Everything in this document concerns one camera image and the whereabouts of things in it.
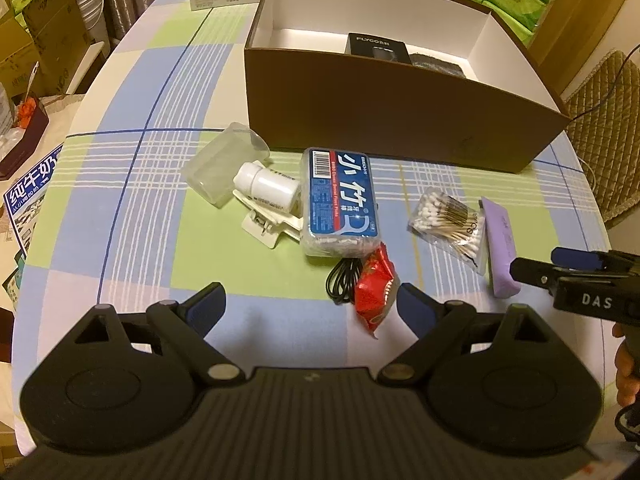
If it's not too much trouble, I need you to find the quilted chair cushion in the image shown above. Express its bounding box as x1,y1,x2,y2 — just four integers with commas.
564,50,640,227

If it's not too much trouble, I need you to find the brown cardboard box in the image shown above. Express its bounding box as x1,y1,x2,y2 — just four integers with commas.
243,0,572,175

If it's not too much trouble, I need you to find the stack of white bowls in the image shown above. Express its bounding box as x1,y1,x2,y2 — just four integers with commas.
74,0,110,43

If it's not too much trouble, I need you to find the orange small item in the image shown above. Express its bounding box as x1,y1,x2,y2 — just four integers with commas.
15,96,40,128

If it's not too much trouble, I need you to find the bag of cotton swabs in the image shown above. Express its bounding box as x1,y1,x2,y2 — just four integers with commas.
407,186,488,276

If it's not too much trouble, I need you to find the blue printed carton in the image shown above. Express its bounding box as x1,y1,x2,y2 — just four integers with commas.
1,142,66,263

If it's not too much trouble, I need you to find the brown shipping carton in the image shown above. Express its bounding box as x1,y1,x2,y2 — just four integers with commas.
20,0,95,97

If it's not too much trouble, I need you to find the thin wall cable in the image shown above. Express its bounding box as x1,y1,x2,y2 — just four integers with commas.
570,44,640,123

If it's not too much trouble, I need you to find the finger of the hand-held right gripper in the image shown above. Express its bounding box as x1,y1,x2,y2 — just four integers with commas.
551,246,640,276
509,256,573,295

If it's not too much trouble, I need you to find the dark pouch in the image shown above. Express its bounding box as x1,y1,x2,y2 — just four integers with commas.
410,52,469,81

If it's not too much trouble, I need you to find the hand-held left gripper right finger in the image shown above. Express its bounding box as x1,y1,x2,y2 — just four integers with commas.
377,282,551,386

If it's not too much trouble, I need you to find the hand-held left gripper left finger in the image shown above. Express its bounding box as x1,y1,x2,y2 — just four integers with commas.
75,282,243,387

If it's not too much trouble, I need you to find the dark red tissue box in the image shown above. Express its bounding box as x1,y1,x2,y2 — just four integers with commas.
0,104,51,182

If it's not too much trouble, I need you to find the black razor box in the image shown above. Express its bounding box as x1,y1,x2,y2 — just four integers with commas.
344,32,413,65

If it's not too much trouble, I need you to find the white plastic clip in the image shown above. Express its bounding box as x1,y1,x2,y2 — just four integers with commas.
232,190,306,251

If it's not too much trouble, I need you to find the white pill bottle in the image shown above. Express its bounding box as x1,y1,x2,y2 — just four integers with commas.
234,161,301,215

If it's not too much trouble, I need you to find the black cable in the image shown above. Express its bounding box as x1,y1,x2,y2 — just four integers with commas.
326,255,371,306

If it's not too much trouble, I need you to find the clear plastic container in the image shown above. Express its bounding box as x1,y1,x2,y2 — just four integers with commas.
181,122,272,208

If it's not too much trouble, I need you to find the red snack packet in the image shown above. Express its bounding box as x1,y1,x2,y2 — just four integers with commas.
354,242,402,337

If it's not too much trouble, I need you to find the person's right hand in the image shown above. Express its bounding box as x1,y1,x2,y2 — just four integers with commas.
612,324,640,407

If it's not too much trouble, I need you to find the blue floss pick box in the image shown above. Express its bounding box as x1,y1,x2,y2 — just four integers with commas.
299,146,383,259

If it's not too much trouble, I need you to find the purple case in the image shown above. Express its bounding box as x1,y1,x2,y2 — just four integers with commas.
480,196,522,297

